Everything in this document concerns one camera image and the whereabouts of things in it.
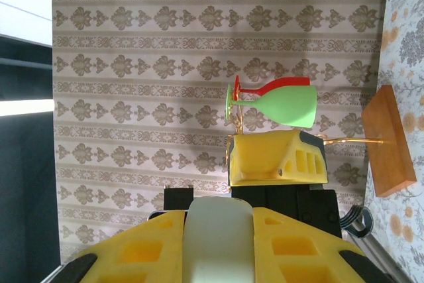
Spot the pale green earbud charging case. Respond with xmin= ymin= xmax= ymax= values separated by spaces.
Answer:
xmin=183 ymin=196 xmax=256 ymax=283

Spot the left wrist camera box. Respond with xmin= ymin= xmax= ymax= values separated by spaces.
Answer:
xmin=164 ymin=186 xmax=195 ymax=213

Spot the black ribbon cable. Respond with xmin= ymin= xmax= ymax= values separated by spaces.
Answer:
xmin=341 ymin=205 xmax=374 ymax=239

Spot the floral patterned table cover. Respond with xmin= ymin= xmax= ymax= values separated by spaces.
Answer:
xmin=364 ymin=0 xmax=424 ymax=283

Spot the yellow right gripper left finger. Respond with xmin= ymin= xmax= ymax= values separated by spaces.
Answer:
xmin=42 ymin=209 xmax=188 ymax=283

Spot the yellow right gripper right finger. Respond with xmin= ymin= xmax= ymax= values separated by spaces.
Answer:
xmin=252 ymin=205 xmax=395 ymax=283

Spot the green wine glass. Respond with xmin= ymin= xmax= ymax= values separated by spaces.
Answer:
xmin=225 ymin=84 xmax=318 ymax=129

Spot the red wine glass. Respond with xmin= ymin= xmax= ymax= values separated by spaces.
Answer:
xmin=233 ymin=76 xmax=311 ymax=101

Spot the aluminium table side rail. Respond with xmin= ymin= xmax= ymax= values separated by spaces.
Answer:
xmin=341 ymin=229 xmax=413 ymax=283

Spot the gold wire rack wooden base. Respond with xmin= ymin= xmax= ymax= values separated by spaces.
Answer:
xmin=226 ymin=84 xmax=417 ymax=198

